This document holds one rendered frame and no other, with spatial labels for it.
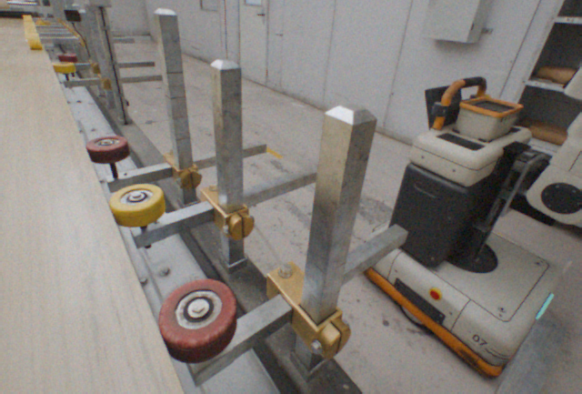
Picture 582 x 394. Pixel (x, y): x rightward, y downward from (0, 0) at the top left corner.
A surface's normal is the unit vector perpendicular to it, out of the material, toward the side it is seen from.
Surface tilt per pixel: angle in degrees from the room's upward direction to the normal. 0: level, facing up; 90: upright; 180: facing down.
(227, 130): 90
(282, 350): 0
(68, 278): 0
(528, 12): 90
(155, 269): 0
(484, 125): 92
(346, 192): 90
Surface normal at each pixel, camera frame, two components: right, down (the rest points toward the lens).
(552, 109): -0.78, 0.25
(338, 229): 0.62, 0.42
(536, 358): 0.07, -0.87
